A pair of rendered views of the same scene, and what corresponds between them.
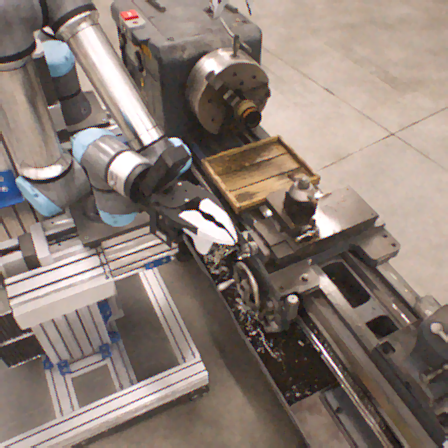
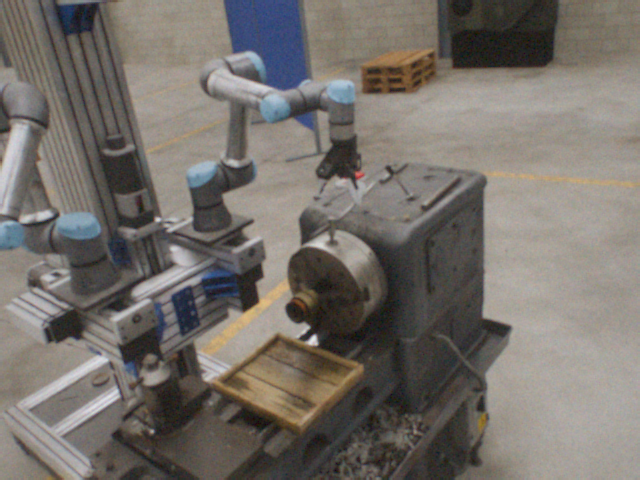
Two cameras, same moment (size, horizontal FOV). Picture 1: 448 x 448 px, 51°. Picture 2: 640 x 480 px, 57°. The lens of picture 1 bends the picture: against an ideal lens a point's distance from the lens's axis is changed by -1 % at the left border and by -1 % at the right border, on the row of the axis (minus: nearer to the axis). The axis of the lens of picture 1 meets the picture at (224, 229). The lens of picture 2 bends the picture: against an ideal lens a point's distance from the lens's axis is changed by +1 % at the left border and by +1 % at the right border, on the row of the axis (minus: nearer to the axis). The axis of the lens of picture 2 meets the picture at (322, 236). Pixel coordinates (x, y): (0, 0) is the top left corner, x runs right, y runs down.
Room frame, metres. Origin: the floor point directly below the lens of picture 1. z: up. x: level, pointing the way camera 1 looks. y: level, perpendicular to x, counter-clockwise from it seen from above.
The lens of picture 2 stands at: (1.02, -1.55, 2.03)
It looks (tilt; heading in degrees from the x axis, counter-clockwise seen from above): 25 degrees down; 69
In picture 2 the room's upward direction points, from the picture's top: 7 degrees counter-clockwise
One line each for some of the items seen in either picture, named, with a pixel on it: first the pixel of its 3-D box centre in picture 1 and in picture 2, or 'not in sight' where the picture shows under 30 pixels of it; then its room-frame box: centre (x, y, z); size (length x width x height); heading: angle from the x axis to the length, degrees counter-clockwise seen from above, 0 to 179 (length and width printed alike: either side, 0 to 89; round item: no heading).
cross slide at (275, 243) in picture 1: (311, 225); (184, 437); (1.06, -0.29, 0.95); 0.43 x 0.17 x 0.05; 117
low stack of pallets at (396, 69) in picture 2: not in sight; (399, 71); (5.98, 6.95, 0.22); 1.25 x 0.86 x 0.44; 37
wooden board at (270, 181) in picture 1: (259, 171); (288, 378); (1.39, -0.14, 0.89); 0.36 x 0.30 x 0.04; 117
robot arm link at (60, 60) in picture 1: (57, 67); (205, 182); (1.39, 0.54, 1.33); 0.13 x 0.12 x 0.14; 17
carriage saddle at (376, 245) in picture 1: (321, 243); (178, 467); (1.02, -0.32, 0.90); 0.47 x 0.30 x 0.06; 117
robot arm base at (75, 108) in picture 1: (66, 100); (210, 212); (1.39, 0.54, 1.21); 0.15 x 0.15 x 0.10
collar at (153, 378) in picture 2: (302, 189); (154, 371); (1.03, -0.23, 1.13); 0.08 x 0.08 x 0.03
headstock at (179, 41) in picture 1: (183, 55); (396, 238); (1.98, 0.18, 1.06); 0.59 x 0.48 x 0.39; 27
